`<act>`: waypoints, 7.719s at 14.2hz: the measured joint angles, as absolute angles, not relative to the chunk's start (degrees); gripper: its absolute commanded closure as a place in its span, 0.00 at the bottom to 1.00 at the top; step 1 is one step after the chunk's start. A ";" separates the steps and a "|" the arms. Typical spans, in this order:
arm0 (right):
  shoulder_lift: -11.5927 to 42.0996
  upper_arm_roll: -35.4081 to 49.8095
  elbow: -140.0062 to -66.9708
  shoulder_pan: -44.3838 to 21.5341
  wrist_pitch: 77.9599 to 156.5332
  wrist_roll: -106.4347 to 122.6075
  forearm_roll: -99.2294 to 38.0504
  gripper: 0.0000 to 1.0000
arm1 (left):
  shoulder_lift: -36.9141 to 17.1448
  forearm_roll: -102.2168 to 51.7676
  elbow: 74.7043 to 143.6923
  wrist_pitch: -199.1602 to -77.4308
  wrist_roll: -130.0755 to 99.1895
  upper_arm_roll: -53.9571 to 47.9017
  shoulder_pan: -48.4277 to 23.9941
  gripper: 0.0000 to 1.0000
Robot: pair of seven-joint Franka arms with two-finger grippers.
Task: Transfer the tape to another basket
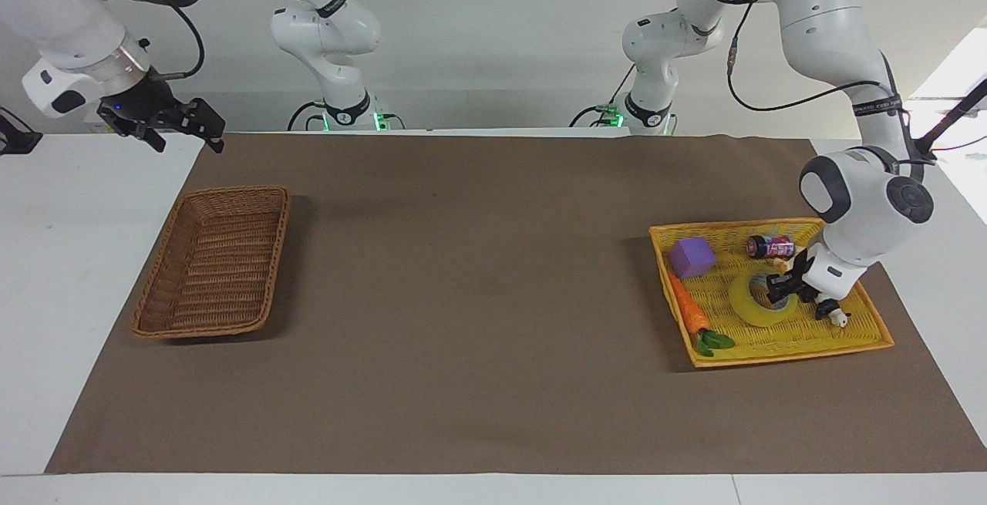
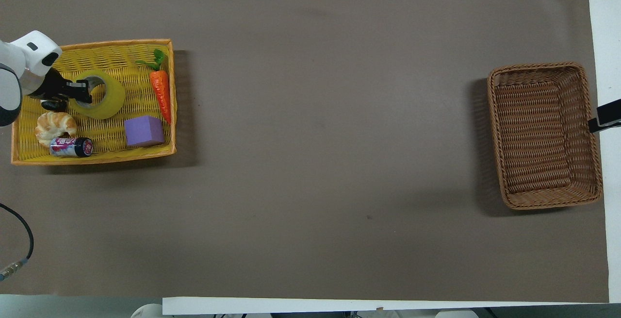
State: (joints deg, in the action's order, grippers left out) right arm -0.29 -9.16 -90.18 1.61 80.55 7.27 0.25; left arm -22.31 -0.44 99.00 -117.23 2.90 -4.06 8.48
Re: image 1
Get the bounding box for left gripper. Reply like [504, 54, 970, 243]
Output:
[765, 245, 823, 305]

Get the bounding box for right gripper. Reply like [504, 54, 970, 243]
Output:
[96, 69, 227, 154]

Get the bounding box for yellowish clear tape roll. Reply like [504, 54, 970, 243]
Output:
[728, 270, 803, 328]

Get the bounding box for yellow woven basket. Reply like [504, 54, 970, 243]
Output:
[648, 217, 895, 369]

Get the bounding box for brown wicker basket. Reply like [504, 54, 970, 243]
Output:
[130, 185, 291, 341]

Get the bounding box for dark can with red label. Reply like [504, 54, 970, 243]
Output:
[746, 234, 796, 261]

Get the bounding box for small black white toy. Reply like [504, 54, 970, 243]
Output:
[815, 298, 850, 328]

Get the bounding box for purple cube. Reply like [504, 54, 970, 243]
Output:
[668, 237, 716, 280]

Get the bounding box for orange toy carrot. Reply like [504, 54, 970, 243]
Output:
[667, 270, 736, 358]

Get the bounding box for black stand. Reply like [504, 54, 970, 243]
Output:
[915, 78, 987, 160]
[0, 107, 44, 157]

